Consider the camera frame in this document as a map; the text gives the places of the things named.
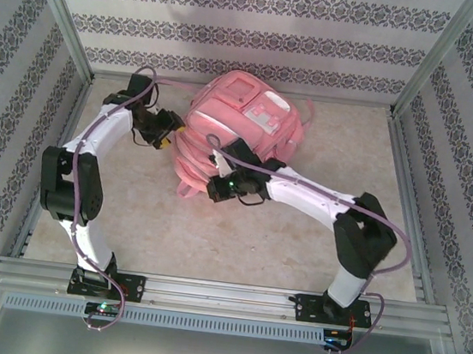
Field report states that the aluminium right corner post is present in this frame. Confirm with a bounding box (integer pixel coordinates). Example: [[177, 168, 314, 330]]
[[388, 0, 473, 128]]

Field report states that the aluminium corner post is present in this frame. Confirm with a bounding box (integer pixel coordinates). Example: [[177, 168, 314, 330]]
[[9, 0, 105, 82], [388, 0, 473, 128]]

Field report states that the right controller board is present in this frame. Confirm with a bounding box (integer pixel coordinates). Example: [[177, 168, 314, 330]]
[[322, 327, 355, 351]]

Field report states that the black left camera cable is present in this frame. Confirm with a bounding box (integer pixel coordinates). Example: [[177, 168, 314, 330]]
[[130, 81, 164, 150]]

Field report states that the pink backpack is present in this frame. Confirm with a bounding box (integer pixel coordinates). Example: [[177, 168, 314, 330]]
[[165, 63, 321, 214]]

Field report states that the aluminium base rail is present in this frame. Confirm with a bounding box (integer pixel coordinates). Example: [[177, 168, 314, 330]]
[[0, 254, 450, 342]]

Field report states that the aluminium left corner post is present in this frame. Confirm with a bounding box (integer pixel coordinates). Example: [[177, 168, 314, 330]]
[[9, 0, 105, 82]]

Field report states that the aluminium right side rail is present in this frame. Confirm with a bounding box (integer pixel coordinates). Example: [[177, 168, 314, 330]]
[[363, 108, 460, 306]]

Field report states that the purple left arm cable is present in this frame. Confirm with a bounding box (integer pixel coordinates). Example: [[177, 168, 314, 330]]
[[51, 57, 203, 342]]

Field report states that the black right camera cable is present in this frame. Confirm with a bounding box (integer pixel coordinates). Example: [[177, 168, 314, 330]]
[[236, 189, 268, 210]]

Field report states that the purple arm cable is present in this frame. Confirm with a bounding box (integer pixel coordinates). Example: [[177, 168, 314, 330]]
[[182, 133, 421, 354], [51, 57, 203, 342]]

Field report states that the aluminium rear rail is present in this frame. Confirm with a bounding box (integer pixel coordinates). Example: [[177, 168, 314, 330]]
[[91, 66, 396, 115]]

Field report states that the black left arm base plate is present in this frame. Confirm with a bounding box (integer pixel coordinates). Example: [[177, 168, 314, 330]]
[[66, 266, 147, 304]]

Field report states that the black camera cable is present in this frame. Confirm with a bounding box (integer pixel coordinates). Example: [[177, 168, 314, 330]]
[[236, 189, 268, 210], [130, 81, 164, 150]]

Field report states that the controller board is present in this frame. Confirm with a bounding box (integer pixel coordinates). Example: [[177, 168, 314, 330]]
[[84, 299, 122, 318], [322, 327, 355, 351]]

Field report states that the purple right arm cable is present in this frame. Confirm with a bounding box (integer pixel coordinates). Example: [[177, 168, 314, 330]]
[[182, 133, 421, 354]]

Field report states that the left controller board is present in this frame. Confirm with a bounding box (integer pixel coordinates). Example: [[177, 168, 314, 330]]
[[84, 299, 122, 318]]

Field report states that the aluminium left side rail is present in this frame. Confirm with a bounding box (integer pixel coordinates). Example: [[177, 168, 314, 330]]
[[9, 69, 97, 265]]

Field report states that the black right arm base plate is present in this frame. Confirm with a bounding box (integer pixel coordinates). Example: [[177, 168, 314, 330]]
[[292, 291, 376, 332]]

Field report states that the grey slotted cable duct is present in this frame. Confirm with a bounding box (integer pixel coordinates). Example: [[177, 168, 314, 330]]
[[2, 289, 326, 347]]

